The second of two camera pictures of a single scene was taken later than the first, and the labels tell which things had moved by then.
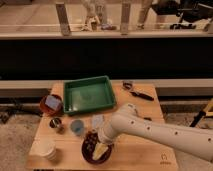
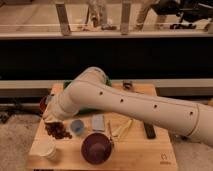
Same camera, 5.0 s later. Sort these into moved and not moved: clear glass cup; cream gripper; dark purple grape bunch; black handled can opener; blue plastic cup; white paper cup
Moved: dark purple grape bunch; cream gripper
Not moved: clear glass cup; white paper cup; black handled can opener; blue plastic cup
